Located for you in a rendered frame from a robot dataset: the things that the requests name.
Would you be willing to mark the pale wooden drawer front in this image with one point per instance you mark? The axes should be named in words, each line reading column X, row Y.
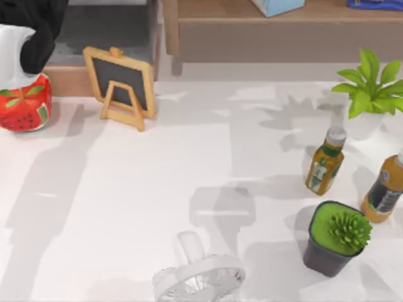
column 67, row 80

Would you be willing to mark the red watermelon print can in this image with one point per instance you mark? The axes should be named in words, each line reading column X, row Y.
column 23, row 107

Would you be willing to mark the wooden framed blackboard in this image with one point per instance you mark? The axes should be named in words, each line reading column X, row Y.
column 121, row 80

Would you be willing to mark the light blue box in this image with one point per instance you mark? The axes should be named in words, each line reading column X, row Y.
column 278, row 6

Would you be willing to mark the wooden open shelf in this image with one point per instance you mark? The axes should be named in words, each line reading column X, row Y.
column 283, row 37

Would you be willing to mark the white handheld fan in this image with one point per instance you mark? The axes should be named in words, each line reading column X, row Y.
column 198, row 277

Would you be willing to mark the green tea bottle grey cap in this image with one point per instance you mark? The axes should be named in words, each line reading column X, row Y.
column 325, row 163

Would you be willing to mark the leafy plant in white pot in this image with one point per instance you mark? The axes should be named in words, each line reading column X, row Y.
column 371, row 94

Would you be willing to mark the dark blue object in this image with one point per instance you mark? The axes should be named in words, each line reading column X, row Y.
column 374, row 2

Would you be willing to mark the green succulent in black pot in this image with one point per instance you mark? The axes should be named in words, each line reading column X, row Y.
column 333, row 239

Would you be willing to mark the orange bottle dark label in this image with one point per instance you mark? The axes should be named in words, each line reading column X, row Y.
column 384, row 192

